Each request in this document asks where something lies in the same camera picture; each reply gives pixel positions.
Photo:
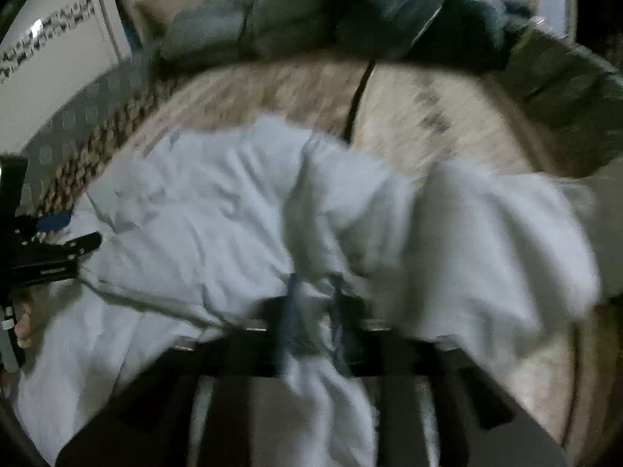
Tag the person's left hand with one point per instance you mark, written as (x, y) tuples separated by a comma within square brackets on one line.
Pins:
[(24, 326)]

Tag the floral brown beige bed blanket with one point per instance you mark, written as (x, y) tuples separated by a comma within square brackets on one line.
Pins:
[(292, 92)]

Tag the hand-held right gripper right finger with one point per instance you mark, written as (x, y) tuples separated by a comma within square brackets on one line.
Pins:
[(342, 323)]

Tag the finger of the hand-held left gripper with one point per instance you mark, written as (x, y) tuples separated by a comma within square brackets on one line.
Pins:
[(53, 222), (68, 247)]

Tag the grey patterned bedsheet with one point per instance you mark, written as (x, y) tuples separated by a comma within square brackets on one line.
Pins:
[(92, 112)]

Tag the white padded jacket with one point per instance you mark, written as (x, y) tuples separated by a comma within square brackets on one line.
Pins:
[(209, 214)]

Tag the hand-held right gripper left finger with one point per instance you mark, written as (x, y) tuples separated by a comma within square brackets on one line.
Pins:
[(290, 323)]

